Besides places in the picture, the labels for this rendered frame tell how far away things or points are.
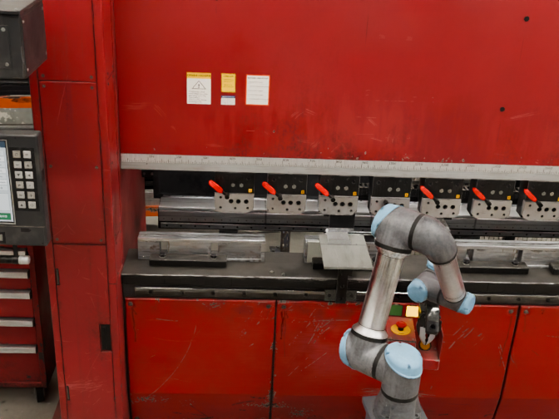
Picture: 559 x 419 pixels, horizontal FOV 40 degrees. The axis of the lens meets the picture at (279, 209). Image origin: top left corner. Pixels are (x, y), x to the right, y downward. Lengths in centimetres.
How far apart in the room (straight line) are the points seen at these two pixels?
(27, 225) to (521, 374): 208
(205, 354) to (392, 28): 147
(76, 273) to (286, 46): 112
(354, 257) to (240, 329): 56
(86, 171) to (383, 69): 110
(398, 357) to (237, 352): 97
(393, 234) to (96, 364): 136
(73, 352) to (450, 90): 173
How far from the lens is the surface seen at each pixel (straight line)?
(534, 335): 333
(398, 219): 233
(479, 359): 333
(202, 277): 298
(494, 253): 322
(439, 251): 232
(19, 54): 228
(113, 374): 315
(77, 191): 277
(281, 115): 282
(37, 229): 243
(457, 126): 294
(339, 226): 305
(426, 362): 292
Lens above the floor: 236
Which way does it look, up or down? 25 degrees down
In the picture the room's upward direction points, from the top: 3 degrees clockwise
